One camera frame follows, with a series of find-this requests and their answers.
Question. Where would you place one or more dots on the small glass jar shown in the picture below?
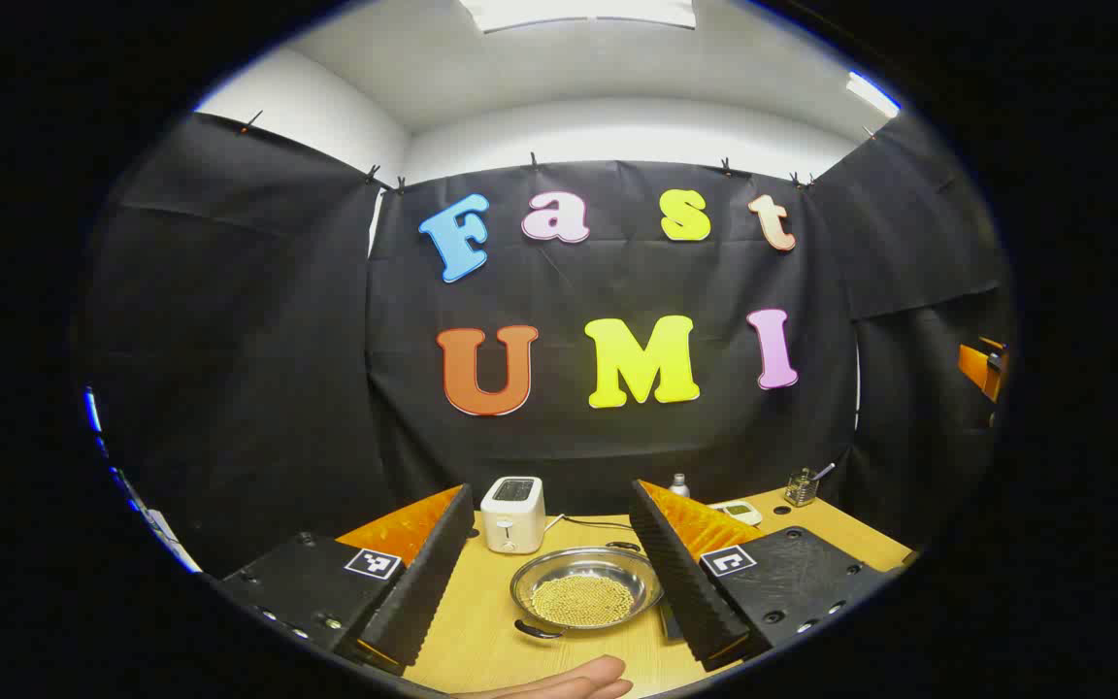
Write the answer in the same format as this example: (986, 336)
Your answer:
(799, 490)

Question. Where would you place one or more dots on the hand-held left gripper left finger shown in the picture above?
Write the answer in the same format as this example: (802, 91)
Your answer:
(433, 573)

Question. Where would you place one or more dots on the pile of yellow soybeans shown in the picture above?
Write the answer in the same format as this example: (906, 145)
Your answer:
(583, 600)

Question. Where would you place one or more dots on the white compartment dish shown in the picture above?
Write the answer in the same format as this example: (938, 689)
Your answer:
(739, 511)

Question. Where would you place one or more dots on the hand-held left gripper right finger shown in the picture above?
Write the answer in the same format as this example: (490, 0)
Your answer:
(675, 573)

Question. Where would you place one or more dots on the small silver bottle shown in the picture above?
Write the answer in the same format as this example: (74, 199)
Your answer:
(679, 485)

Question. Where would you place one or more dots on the stainless steel pot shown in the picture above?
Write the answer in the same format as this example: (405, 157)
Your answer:
(559, 573)

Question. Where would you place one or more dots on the ceiling light panel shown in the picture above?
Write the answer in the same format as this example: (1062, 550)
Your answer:
(871, 94)
(578, 12)

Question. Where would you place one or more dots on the black backdrop cloth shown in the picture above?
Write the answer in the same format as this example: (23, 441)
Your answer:
(229, 340)

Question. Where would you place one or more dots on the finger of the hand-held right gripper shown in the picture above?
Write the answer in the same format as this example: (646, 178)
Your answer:
(978, 367)

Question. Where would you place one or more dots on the white toaster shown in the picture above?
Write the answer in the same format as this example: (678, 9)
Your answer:
(512, 524)

